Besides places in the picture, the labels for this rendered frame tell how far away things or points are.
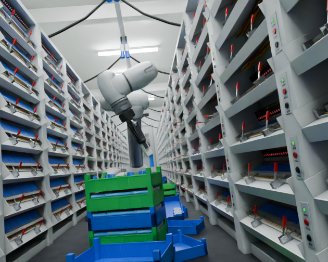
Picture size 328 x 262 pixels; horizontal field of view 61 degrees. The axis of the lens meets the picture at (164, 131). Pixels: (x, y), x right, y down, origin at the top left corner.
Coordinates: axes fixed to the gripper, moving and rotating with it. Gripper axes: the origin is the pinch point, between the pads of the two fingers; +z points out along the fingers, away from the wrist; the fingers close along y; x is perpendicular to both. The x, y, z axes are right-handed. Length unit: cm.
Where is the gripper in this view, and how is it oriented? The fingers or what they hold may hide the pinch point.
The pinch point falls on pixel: (146, 148)
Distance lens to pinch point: 134.1
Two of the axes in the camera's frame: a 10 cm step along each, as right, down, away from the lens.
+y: 2.9, -1.5, -9.4
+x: 8.1, -4.8, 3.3
